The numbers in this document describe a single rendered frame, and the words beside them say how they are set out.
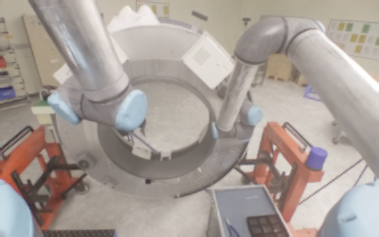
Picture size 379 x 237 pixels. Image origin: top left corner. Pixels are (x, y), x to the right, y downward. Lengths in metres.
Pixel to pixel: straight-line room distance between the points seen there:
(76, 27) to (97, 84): 0.10
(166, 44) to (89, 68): 0.88
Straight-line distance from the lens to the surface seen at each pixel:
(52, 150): 2.31
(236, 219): 1.54
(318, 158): 1.58
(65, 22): 0.33
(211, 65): 1.11
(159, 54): 1.21
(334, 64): 0.57
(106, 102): 0.39
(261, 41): 0.66
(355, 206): 0.28
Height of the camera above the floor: 1.89
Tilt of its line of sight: 28 degrees down
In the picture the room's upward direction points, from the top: 2 degrees clockwise
